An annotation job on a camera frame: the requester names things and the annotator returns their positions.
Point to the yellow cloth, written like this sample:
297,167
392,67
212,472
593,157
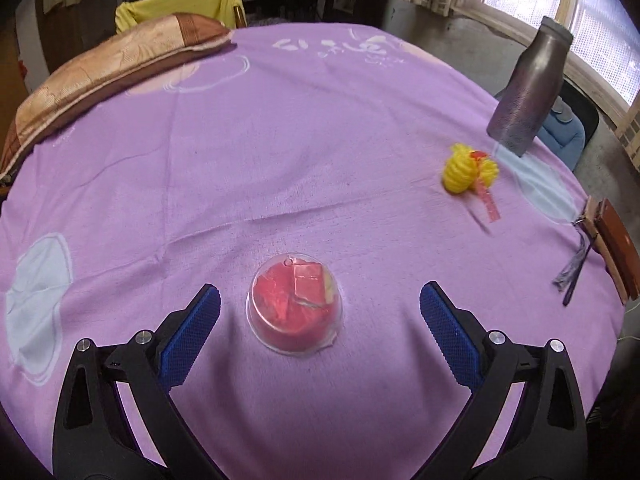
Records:
165,5

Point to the dark tassel strip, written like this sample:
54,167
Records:
570,270

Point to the purple bed sheet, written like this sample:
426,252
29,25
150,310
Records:
300,160

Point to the yellow plastic toy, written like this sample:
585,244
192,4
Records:
465,172

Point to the blue seat cushion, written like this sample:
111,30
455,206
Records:
562,135

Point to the clear plastic cup red contents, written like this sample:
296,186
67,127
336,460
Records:
295,305

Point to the window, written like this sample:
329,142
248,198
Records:
600,25

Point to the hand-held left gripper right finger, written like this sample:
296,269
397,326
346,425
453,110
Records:
450,335

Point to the blue cushion chair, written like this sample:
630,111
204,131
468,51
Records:
591,115

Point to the metal bottle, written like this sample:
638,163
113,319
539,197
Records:
525,100

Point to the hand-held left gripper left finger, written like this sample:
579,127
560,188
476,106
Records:
192,340

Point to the brown golden pillow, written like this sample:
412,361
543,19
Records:
100,70

